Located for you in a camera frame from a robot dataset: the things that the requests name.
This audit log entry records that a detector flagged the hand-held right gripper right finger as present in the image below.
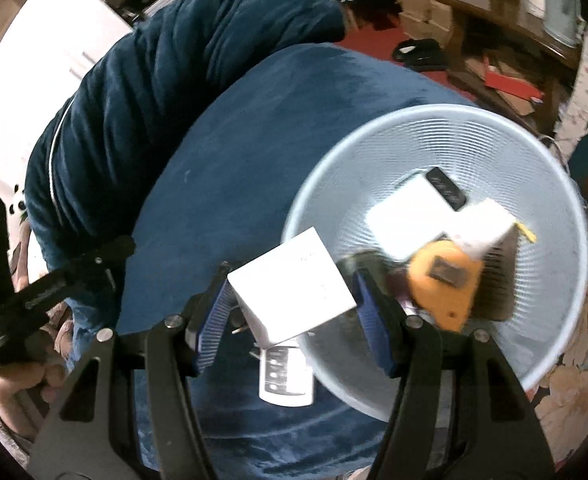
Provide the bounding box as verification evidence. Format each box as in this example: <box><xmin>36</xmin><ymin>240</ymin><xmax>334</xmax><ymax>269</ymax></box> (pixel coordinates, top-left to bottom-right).
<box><xmin>341</xmin><ymin>255</ymin><xmax>557</xmax><ymax>480</ymax></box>

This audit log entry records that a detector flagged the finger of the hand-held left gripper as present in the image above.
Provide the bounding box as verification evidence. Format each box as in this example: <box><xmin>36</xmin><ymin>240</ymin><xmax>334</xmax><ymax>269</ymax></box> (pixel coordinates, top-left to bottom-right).
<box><xmin>16</xmin><ymin>236</ymin><xmax>138</xmax><ymax>319</ymax></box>

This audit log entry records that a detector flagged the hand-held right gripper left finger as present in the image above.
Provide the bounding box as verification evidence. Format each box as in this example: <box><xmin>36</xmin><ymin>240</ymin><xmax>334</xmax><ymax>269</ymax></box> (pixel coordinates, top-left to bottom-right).
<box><xmin>26</xmin><ymin>260</ymin><xmax>235</xmax><ymax>480</ymax></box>

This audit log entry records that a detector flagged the orange tape measure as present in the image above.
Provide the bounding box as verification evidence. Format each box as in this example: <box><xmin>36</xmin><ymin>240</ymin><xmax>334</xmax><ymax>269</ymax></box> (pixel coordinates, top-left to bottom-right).
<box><xmin>406</xmin><ymin>222</ymin><xmax>537</xmax><ymax>333</ymax></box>

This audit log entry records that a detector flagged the white charger adapter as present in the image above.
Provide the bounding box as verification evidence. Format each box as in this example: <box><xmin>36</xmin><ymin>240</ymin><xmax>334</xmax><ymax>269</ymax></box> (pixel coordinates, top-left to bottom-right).
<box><xmin>227</xmin><ymin>227</ymin><xmax>359</xmax><ymax>351</ymax></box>
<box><xmin>258</xmin><ymin>337</ymin><xmax>315</xmax><ymax>408</ymax></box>

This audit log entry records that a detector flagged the white power bank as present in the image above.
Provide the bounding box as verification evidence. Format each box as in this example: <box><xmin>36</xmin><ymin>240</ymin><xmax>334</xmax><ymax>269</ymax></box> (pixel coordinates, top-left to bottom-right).
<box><xmin>365</xmin><ymin>166</ymin><xmax>468</xmax><ymax>263</ymax></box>

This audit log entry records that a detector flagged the brown comb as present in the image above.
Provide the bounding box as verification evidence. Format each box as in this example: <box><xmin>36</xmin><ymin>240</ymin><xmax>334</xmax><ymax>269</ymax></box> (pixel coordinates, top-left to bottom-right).
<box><xmin>474</xmin><ymin>232</ymin><xmax>519</xmax><ymax>323</ymax></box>

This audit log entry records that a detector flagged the light blue mesh basket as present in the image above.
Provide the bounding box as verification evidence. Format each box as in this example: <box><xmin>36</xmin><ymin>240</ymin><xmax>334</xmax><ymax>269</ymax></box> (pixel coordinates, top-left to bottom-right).
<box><xmin>281</xmin><ymin>104</ymin><xmax>588</xmax><ymax>423</ymax></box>

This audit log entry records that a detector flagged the person's left hand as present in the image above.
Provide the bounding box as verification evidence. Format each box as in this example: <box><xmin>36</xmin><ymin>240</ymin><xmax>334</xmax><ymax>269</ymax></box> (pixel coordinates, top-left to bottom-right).
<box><xmin>0</xmin><ymin>310</ymin><xmax>75</xmax><ymax>438</ymax></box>

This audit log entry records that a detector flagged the panda plush toy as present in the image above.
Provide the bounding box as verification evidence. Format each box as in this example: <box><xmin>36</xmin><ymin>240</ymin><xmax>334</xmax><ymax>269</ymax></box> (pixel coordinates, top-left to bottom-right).
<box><xmin>10</xmin><ymin>184</ymin><xmax>31</xmax><ymax>217</ymax></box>

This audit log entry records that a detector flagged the blue plush blanket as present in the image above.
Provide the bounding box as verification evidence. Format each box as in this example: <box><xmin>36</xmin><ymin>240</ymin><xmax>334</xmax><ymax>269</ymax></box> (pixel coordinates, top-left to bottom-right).
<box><xmin>24</xmin><ymin>0</ymin><xmax>479</xmax><ymax>480</ymax></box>

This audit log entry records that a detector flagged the floral cloth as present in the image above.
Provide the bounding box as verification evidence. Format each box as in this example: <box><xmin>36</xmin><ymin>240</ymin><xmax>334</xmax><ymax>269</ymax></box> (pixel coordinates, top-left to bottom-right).
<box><xmin>524</xmin><ymin>240</ymin><xmax>588</xmax><ymax>441</ymax></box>

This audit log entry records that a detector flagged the white cabinet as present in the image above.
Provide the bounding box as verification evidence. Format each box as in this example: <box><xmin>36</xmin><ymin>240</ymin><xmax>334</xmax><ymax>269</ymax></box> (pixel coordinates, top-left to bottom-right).
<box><xmin>0</xmin><ymin>0</ymin><xmax>135</xmax><ymax>181</ymax></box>

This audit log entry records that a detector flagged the red paper sheet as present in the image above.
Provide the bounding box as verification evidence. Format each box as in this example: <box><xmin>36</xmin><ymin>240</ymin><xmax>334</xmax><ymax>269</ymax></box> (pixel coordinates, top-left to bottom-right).
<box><xmin>484</xmin><ymin>70</ymin><xmax>544</xmax><ymax>103</ymax></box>

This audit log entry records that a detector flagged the black shoe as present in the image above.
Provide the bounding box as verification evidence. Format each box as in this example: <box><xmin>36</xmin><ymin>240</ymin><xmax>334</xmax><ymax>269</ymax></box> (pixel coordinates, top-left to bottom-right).
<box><xmin>391</xmin><ymin>37</ymin><xmax>447</xmax><ymax>71</ymax></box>

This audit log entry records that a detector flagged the stack of cardboard boxes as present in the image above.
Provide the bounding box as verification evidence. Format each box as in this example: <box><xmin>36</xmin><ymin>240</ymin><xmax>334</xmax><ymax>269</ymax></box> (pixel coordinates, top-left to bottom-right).
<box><xmin>394</xmin><ymin>0</ymin><xmax>454</xmax><ymax>46</ymax></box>

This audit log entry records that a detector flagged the wooden table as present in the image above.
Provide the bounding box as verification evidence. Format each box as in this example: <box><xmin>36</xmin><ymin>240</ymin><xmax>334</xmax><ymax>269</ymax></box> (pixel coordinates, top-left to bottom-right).
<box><xmin>434</xmin><ymin>0</ymin><xmax>582</xmax><ymax>131</ymax></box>

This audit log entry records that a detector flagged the metal bin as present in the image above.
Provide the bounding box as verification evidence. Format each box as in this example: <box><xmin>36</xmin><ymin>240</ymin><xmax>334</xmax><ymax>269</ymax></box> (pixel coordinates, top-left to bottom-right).
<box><xmin>538</xmin><ymin>0</ymin><xmax>582</xmax><ymax>48</ymax></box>

